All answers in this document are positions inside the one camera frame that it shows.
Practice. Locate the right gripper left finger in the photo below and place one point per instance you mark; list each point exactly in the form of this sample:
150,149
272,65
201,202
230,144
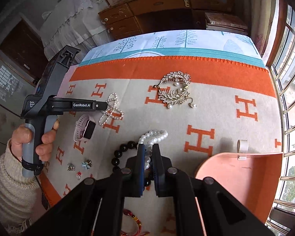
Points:
94,207

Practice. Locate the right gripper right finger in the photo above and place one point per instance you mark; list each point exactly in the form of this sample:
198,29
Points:
202,207

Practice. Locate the small silver brooch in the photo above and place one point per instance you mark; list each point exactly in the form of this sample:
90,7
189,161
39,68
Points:
71,167

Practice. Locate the pink smart watch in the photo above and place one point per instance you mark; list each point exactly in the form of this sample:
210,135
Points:
84,128

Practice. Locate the pink storage tray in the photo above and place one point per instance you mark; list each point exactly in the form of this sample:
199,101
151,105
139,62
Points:
251,178

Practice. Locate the dark wooden door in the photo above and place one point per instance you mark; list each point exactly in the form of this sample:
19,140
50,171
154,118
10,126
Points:
25,48

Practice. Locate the cream knit left sleeve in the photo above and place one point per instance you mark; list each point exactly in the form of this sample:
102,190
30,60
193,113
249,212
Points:
18,194

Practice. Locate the white lace covered furniture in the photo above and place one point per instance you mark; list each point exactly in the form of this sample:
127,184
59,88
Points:
75,23

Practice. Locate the orange H pattern blanket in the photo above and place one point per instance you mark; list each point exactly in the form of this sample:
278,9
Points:
237,112

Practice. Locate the blue patterned bedsheet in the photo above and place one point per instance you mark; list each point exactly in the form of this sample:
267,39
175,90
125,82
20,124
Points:
197,43

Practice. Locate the metal window grille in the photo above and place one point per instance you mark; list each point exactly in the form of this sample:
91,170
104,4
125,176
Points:
281,63

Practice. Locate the wooden desk with drawers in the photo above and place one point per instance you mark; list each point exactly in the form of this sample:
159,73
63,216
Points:
128,18

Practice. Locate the stack of books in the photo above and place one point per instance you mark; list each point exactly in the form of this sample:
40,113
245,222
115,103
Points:
226,23

